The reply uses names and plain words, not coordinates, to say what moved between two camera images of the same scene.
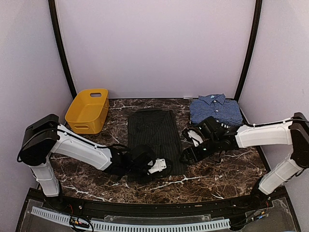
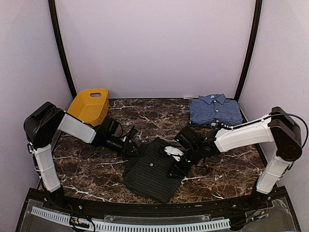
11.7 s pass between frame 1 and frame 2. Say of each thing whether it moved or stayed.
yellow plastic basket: stayed
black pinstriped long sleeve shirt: moved
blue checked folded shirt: stayed
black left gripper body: moved
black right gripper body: stayed
